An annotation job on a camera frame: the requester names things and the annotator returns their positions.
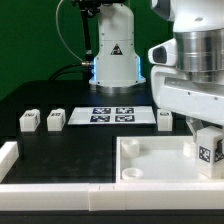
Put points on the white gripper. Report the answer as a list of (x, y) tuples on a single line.
[(172, 90)]

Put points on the white square tabletop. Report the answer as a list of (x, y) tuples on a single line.
[(163, 159)]

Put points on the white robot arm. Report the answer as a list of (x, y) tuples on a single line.
[(198, 28)]

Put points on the white U-shaped obstacle fence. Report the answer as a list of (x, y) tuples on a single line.
[(102, 197)]

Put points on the white sheet with AprilTags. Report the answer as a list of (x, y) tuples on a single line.
[(112, 115)]

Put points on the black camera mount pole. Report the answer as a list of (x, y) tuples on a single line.
[(89, 9)]

